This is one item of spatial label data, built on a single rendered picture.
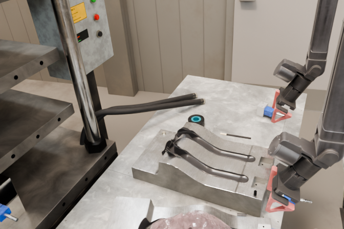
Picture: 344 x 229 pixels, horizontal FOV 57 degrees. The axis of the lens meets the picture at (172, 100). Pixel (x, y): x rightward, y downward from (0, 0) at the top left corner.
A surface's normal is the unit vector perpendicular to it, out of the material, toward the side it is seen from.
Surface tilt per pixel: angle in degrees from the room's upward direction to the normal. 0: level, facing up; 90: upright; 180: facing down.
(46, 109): 0
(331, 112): 87
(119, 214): 0
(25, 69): 90
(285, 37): 90
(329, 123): 80
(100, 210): 0
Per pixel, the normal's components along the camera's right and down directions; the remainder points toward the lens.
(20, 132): -0.06, -0.85
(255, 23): -0.29, 0.53
